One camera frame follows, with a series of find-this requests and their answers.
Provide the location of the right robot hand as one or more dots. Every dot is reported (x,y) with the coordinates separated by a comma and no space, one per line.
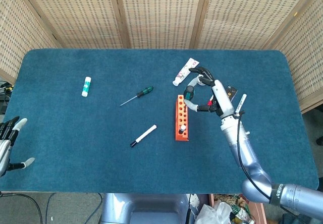
(223,98)

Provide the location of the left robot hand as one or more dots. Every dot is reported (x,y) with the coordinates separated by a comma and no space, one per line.
(3,153)

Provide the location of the black metal precision screwdriver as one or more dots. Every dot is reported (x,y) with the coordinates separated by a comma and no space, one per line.
(182,128)

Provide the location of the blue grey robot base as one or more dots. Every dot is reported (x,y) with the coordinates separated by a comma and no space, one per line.
(141,209)

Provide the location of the black purple small box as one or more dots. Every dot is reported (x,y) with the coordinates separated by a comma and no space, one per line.
(233,91)

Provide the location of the red capped whiteboard marker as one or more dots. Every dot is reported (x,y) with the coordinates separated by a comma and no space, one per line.
(209,103)

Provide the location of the blue capped whiteboard marker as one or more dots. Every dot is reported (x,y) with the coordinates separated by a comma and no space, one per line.
(241,103)

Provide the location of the white round jar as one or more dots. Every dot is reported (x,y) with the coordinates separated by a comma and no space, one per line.
(202,81)

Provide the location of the orange tool holder block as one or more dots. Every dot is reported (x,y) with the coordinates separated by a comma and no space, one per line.
(180,115)

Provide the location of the white cream tube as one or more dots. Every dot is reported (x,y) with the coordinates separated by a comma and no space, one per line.
(183,74)

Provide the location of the blue felt table mat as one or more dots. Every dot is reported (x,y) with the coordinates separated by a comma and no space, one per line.
(75,133)

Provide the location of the black capped whiteboard marker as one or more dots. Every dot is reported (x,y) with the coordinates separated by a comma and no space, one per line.
(145,135)

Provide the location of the woven wooden folding screen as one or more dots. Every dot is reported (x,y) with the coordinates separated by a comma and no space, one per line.
(161,12)

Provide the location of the white green glue stick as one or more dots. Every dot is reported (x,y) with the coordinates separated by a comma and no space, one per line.
(86,86)

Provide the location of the white plastic bag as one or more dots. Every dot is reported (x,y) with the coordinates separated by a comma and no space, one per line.
(214,212)

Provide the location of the pink bin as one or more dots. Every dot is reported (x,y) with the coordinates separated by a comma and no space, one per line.
(252,216)

